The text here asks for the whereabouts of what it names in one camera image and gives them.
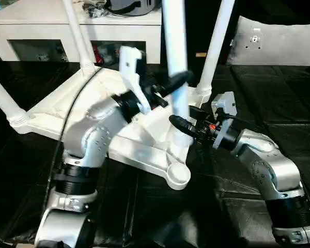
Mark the white cabinet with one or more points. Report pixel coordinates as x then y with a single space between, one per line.
28 28

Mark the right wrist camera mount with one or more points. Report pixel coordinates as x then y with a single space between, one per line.
224 102

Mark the dark clutter pile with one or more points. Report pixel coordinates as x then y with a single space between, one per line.
95 11

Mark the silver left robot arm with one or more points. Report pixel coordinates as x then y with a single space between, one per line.
93 129

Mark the white plastic table leg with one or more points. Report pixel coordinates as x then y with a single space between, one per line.
77 33
217 38
174 38
5 98

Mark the grey cushion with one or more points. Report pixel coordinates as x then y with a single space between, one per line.
286 49

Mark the dark bag on cabinet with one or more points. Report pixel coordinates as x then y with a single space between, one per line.
129 7

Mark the small gold label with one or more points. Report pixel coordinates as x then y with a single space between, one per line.
201 54

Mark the black cabinet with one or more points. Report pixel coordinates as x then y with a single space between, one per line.
196 25

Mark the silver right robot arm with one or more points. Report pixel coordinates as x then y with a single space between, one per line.
273 165

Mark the black mat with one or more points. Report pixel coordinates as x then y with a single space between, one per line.
170 219

